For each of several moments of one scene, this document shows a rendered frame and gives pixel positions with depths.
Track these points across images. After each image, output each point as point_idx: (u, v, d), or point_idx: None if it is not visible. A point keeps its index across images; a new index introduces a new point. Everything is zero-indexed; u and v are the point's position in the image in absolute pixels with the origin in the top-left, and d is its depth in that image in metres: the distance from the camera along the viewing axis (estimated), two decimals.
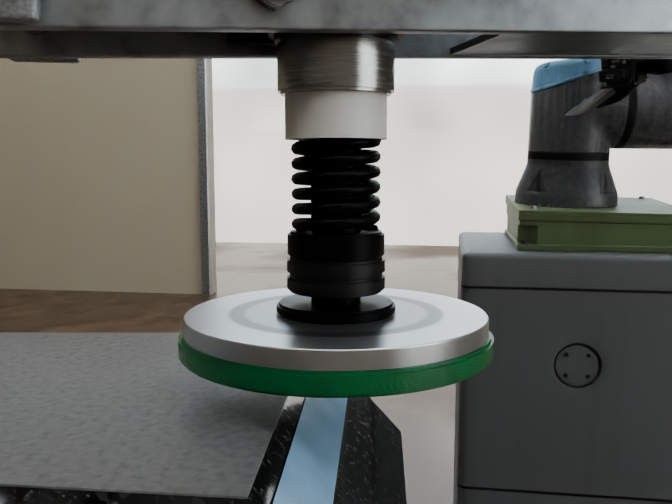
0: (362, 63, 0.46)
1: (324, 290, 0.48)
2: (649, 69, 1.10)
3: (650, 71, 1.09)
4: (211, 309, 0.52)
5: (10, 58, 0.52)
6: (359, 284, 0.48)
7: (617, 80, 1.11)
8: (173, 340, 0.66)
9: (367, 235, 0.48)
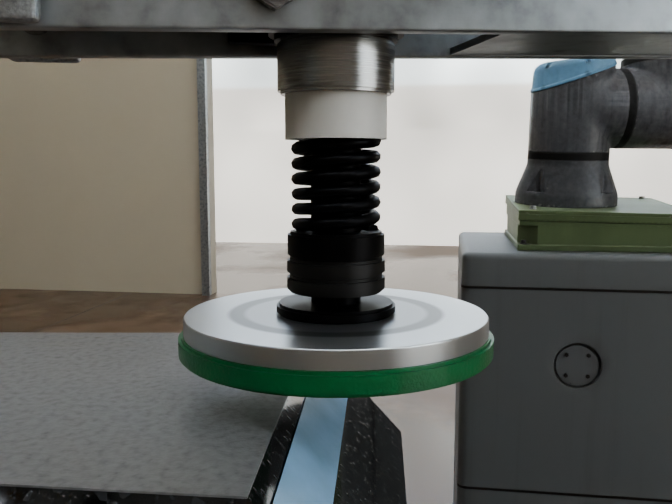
0: (362, 63, 0.46)
1: (324, 290, 0.48)
2: None
3: None
4: (213, 323, 0.47)
5: (10, 58, 0.52)
6: (359, 284, 0.48)
7: None
8: (173, 340, 0.66)
9: (367, 235, 0.48)
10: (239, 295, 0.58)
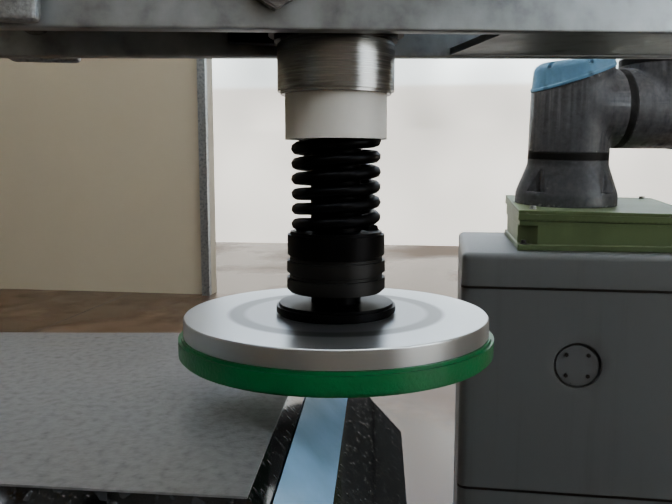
0: (362, 63, 0.46)
1: (324, 290, 0.48)
2: None
3: None
4: (324, 342, 0.42)
5: (10, 58, 0.52)
6: (359, 284, 0.48)
7: None
8: (173, 340, 0.66)
9: (367, 235, 0.48)
10: (183, 323, 0.48)
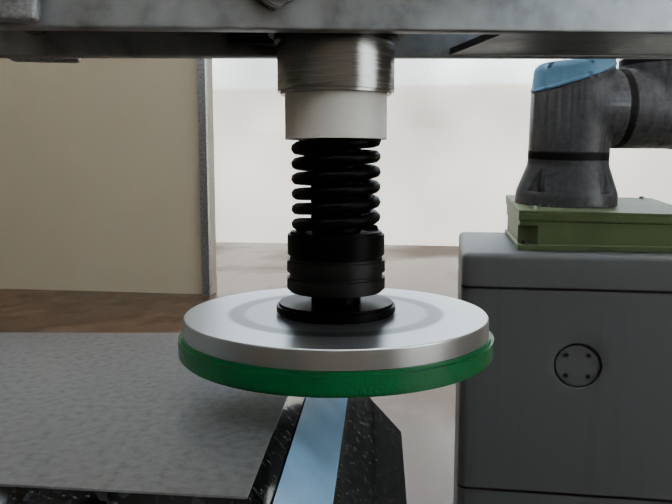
0: (362, 63, 0.46)
1: (324, 290, 0.48)
2: None
3: None
4: (463, 313, 0.51)
5: (10, 58, 0.52)
6: (359, 284, 0.48)
7: None
8: (173, 340, 0.66)
9: (367, 235, 0.48)
10: (391, 350, 0.41)
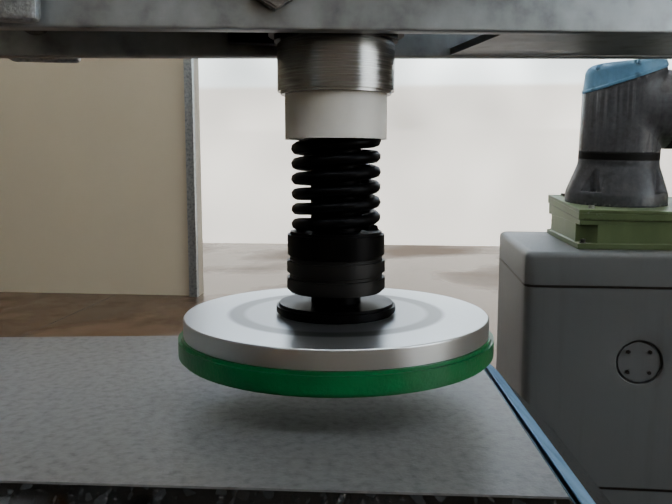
0: (362, 63, 0.46)
1: (324, 290, 0.48)
2: None
3: None
4: (463, 313, 0.50)
5: (10, 58, 0.52)
6: (359, 284, 0.48)
7: None
8: None
9: (367, 235, 0.48)
10: (391, 350, 0.41)
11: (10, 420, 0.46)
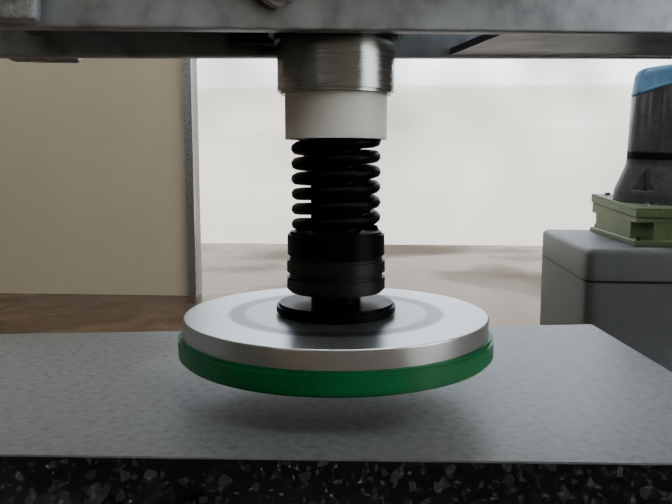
0: (362, 63, 0.46)
1: (324, 290, 0.48)
2: None
3: None
4: (463, 313, 0.50)
5: (10, 58, 0.52)
6: (359, 284, 0.48)
7: None
8: None
9: (367, 235, 0.48)
10: (391, 350, 0.41)
11: (249, 406, 0.48)
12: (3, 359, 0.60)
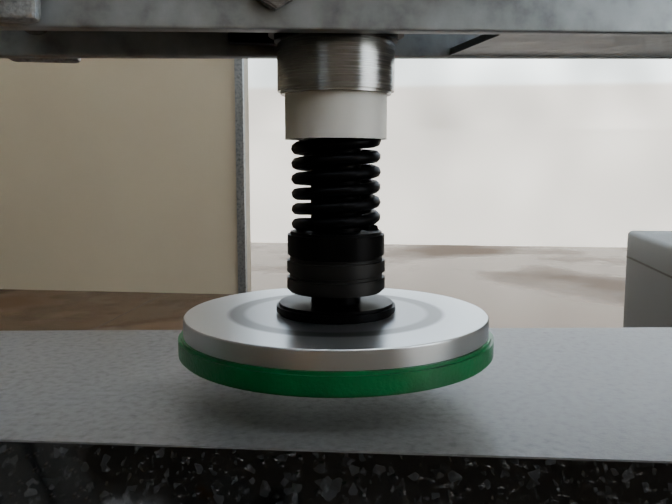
0: (362, 63, 0.46)
1: (324, 290, 0.48)
2: None
3: None
4: (211, 309, 0.52)
5: (10, 58, 0.52)
6: (359, 284, 0.48)
7: None
8: (625, 334, 0.68)
9: (367, 235, 0.48)
10: None
11: (442, 404, 0.49)
12: (171, 354, 0.61)
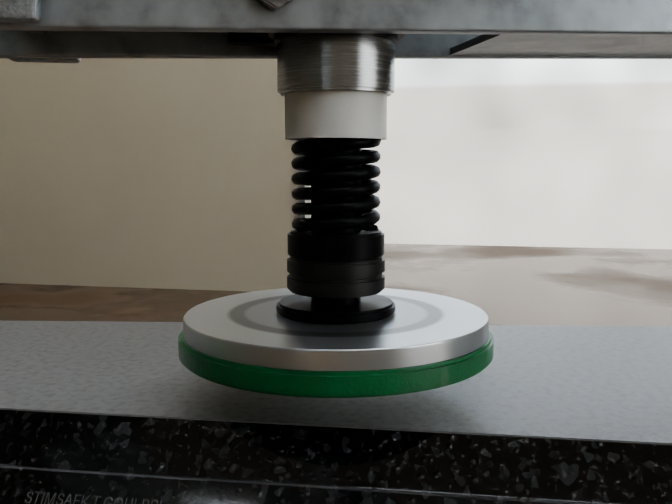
0: (362, 63, 0.46)
1: (324, 290, 0.48)
2: None
3: None
4: (463, 313, 0.50)
5: (10, 58, 0.52)
6: (359, 284, 0.48)
7: None
8: None
9: (367, 235, 0.48)
10: (391, 350, 0.41)
11: (644, 397, 0.50)
12: None
